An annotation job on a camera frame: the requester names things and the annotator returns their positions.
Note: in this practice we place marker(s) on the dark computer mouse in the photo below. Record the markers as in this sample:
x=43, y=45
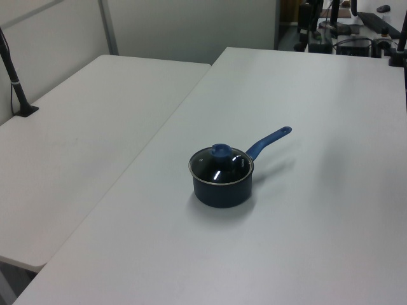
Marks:
x=383, y=8

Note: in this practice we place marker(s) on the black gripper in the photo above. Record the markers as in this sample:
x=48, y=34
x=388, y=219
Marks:
x=309, y=16

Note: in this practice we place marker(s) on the black camera stand pole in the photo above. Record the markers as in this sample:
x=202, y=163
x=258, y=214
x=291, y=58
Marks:
x=19, y=92
x=397, y=57

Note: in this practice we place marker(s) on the glass lid with blue knob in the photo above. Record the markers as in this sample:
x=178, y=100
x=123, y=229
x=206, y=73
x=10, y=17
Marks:
x=219, y=168

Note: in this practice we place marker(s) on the black keyboard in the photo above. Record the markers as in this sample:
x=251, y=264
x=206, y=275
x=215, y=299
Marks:
x=378, y=22

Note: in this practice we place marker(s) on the black computer box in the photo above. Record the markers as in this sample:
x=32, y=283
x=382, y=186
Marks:
x=353, y=47

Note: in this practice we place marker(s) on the dark blue saucepan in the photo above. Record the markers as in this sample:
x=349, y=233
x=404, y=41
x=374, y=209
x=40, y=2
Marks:
x=222, y=193

